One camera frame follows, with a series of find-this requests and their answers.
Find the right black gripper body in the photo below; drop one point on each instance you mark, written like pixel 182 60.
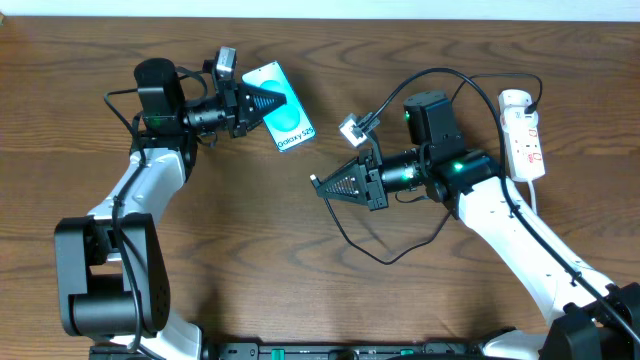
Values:
pixel 378 193

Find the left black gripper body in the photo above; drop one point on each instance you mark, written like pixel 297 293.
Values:
pixel 233 109

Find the smartphone with teal screen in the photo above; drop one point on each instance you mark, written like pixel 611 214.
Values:
pixel 289 125

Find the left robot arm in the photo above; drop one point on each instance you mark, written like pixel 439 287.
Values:
pixel 112 281

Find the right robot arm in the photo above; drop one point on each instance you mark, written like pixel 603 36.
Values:
pixel 589 316

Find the white charger plug adapter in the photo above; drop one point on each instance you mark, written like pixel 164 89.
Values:
pixel 513 99

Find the white power strip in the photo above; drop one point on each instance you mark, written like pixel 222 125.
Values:
pixel 522 143

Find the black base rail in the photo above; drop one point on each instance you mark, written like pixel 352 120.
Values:
pixel 254 351

